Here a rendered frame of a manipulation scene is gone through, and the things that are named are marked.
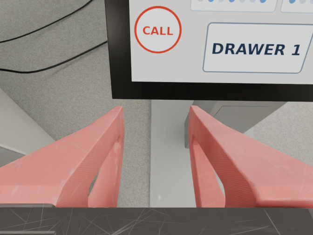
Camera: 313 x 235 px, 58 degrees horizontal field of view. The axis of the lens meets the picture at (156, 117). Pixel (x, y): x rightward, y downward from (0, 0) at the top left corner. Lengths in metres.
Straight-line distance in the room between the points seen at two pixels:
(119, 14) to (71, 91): 1.13
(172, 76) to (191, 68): 0.02
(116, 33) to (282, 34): 0.14
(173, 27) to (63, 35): 1.28
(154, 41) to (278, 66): 0.12
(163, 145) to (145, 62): 0.96
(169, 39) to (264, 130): 1.13
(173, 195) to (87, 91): 0.61
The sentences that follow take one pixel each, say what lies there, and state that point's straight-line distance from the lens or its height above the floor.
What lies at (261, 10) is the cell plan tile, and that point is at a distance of 0.27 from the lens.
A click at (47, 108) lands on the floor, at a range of 1.37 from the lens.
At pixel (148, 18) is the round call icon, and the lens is 0.25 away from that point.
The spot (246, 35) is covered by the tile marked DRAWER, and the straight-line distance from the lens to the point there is 0.27.
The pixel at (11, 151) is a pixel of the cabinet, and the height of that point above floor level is 0.74.
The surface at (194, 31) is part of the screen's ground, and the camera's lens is 0.26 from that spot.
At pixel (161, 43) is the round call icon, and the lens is 0.26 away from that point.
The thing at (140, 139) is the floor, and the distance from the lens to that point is 1.26.
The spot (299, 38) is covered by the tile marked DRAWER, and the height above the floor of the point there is 1.01.
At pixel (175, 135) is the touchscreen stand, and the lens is 1.22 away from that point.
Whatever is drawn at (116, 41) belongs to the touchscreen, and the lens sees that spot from 0.26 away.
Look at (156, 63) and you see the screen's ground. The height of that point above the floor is 0.99.
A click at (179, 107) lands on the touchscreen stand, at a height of 0.04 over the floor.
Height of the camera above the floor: 1.23
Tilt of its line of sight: 74 degrees down
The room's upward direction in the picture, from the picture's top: 3 degrees clockwise
